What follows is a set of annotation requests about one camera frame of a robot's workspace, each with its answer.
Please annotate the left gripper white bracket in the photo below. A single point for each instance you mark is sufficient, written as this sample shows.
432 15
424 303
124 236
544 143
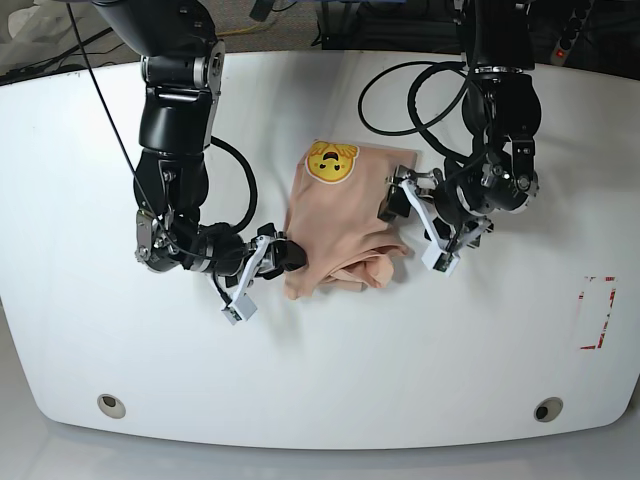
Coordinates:
454 209

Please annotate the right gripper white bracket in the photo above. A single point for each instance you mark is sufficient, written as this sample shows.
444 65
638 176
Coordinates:
230 264

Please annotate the peach pink T-shirt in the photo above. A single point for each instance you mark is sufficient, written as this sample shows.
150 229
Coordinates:
333 215

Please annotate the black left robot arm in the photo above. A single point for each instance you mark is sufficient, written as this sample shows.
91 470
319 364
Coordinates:
501 111

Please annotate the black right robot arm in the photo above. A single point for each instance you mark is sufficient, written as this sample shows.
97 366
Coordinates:
182 61

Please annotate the red tape rectangle marking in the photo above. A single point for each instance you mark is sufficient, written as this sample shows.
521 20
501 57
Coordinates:
595 305

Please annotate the right table grommet hole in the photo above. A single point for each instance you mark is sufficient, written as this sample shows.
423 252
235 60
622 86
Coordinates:
548 410

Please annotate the table grommet hole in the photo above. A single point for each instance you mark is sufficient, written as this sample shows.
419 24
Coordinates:
111 406
548 410

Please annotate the left table grommet hole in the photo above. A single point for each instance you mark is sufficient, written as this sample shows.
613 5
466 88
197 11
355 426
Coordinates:
111 406

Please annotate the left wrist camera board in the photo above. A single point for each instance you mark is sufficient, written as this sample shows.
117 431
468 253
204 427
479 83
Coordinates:
446 264

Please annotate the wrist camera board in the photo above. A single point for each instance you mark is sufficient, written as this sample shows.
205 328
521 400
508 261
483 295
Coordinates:
231 315
446 264

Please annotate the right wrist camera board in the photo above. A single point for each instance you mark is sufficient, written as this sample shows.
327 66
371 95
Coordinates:
231 315

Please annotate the black power strip red switch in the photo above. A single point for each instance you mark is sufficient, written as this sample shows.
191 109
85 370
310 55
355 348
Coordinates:
571 31

